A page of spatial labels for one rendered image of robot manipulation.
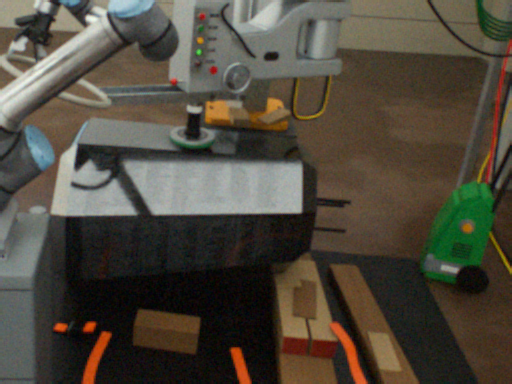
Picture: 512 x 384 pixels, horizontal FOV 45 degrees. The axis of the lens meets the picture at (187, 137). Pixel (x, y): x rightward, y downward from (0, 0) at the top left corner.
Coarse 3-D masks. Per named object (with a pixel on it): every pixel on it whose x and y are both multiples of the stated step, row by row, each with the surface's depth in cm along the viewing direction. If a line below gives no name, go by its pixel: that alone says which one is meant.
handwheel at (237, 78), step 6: (234, 66) 272; (240, 66) 273; (246, 66) 275; (228, 72) 272; (246, 72) 276; (222, 78) 273; (234, 78) 274; (240, 78) 275; (222, 84) 274; (246, 84) 279; (228, 90) 275; (240, 90) 278
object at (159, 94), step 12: (228, 84) 300; (108, 96) 263; (120, 96) 265; (132, 96) 268; (144, 96) 270; (156, 96) 273; (168, 96) 275; (180, 96) 278; (192, 96) 281; (204, 96) 283; (216, 96) 286; (228, 96) 289; (240, 96) 288
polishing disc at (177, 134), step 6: (180, 126) 304; (174, 132) 296; (180, 132) 296; (204, 132) 299; (210, 132) 299; (174, 138) 290; (180, 138) 289; (186, 138) 290; (192, 138) 290; (198, 138) 291; (204, 138) 291; (210, 138) 292; (192, 144) 286; (198, 144) 287
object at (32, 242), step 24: (24, 216) 227; (48, 216) 228; (24, 240) 212; (48, 240) 226; (0, 264) 198; (24, 264) 199; (48, 264) 229; (0, 288) 195; (24, 288) 196; (48, 288) 233; (0, 312) 199; (24, 312) 199; (48, 312) 236; (0, 336) 202; (24, 336) 203; (48, 336) 240; (0, 360) 206; (24, 360) 207; (48, 360) 244
